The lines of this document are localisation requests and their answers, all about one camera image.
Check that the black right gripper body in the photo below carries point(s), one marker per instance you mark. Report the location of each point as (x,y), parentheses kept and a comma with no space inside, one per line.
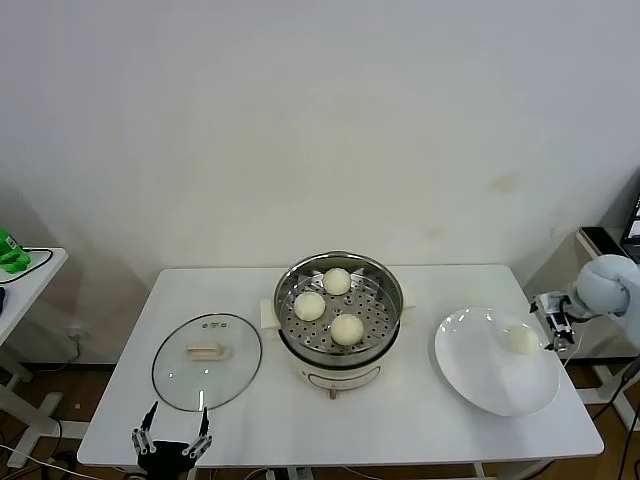
(562,325)

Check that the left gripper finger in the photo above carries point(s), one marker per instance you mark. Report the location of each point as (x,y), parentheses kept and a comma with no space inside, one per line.
(201,444)
(144,440)

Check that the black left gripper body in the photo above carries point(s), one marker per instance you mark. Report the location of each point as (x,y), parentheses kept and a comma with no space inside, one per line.
(167,456)

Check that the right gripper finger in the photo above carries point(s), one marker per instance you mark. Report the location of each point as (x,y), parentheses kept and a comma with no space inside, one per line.
(560,344)
(536,305)

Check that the white steamed baozi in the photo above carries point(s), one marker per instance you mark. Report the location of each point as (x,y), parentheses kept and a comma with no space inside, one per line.
(336,281)
(310,306)
(346,330)
(522,341)

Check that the round glass pot lid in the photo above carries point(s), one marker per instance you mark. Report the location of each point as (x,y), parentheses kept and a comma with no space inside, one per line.
(175,360)

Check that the pale right robot arm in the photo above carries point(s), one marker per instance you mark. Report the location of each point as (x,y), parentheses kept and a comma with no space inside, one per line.
(607,285)

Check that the perforated stainless steel steamer basket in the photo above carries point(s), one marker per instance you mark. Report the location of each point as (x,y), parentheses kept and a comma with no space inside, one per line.
(380,320)

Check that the white side table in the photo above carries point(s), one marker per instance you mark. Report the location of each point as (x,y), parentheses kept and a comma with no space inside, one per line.
(30,285)
(605,377)

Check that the large white round plate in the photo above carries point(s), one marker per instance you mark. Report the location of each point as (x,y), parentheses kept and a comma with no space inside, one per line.
(480,370)

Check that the black flat tablet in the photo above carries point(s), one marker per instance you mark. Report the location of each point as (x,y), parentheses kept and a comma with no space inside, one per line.
(597,240)

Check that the dark blue flat object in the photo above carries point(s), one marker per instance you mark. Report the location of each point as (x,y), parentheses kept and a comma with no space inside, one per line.
(2,300)

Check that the green plastic object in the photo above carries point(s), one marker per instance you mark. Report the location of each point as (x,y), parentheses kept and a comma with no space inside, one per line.
(10,252)

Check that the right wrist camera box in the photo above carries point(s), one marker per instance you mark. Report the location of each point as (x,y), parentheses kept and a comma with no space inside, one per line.
(548,302)

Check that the white wall outlet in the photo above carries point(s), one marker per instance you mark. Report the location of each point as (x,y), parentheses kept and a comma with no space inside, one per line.
(75,334)

